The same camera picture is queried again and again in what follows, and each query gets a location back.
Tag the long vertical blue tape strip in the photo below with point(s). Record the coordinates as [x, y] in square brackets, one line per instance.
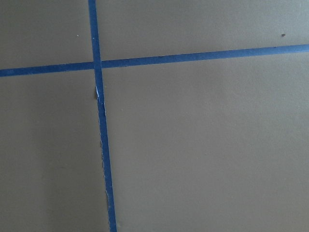
[106, 163]

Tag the long horizontal blue tape strip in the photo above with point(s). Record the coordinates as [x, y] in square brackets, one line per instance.
[128, 62]

